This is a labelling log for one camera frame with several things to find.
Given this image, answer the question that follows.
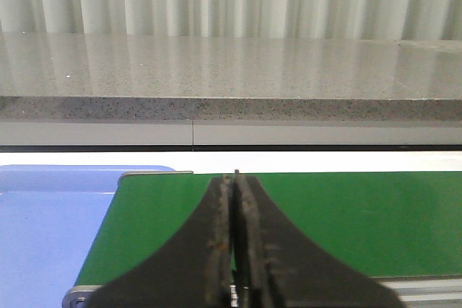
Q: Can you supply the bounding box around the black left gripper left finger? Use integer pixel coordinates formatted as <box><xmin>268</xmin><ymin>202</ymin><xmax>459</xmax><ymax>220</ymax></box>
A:
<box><xmin>87</xmin><ymin>176</ymin><xmax>232</xmax><ymax>307</ymax></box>

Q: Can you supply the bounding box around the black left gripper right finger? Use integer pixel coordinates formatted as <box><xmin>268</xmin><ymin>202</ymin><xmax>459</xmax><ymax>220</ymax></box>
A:
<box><xmin>232</xmin><ymin>172</ymin><xmax>402</xmax><ymax>307</ymax></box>

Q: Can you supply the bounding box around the green conveyor belt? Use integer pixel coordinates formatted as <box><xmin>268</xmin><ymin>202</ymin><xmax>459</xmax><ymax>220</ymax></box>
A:
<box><xmin>76</xmin><ymin>172</ymin><xmax>461</xmax><ymax>286</ymax></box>

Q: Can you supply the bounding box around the blue plastic bin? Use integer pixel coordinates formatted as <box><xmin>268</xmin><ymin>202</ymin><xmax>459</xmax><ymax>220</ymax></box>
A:
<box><xmin>1</xmin><ymin>164</ymin><xmax>170</xmax><ymax>307</ymax></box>

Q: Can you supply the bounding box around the grey speckled stone counter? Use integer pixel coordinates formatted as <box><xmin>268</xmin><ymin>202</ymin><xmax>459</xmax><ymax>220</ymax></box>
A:
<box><xmin>1</xmin><ymin>32</ymin><xmax>461</xmax><ymax>146</ymax></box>

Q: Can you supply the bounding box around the aluminium conveyor frame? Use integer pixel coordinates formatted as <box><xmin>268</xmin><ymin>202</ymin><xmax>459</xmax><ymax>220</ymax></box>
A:
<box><xmin>62</xmin><ymin>172</ymin><xmax>461</xmax><ymax>307</ymax></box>

